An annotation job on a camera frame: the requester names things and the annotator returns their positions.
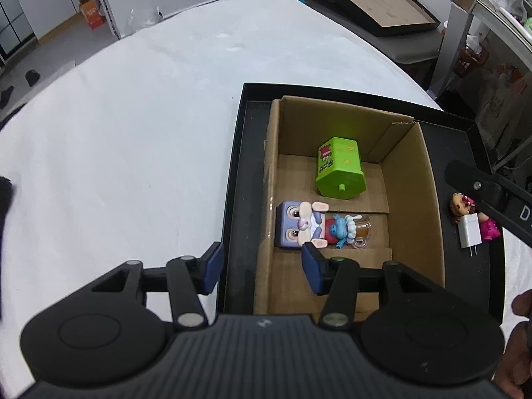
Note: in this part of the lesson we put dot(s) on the orange cardboard box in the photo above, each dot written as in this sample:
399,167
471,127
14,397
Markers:
91,13

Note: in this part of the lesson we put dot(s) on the green tissue pack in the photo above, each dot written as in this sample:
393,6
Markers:
528,25

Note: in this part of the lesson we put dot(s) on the black slipper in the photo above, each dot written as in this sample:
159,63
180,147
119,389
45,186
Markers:
5,96
32,77

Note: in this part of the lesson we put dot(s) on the white usb charger plug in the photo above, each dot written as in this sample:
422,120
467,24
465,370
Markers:
469,233

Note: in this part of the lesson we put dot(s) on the black shallow tray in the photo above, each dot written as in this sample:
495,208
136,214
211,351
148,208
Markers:
479,280

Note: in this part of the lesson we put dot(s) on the person's right hand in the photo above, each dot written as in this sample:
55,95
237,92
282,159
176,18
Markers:
514,368

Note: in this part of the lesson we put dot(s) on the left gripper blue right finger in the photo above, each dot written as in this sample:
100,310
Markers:
319,270

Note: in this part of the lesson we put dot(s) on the pink dinosaur costume figurine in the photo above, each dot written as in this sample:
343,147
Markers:
488,227

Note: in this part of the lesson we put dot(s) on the green toy house box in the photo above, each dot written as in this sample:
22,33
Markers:
340,173

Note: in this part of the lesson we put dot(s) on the red wicker basket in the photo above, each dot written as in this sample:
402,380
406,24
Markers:
468,60

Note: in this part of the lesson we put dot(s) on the red blue smurf figurine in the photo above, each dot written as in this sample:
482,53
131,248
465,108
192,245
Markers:
348,230

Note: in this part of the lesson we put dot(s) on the small pink-haired figurine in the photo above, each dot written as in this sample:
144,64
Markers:
461,205

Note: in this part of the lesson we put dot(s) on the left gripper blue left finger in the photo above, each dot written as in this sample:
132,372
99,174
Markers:
211,266

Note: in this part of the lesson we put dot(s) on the brown cardboard box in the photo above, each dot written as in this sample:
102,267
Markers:
400,198

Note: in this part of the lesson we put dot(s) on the glass top metal desk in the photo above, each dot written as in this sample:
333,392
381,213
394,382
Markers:
488,21

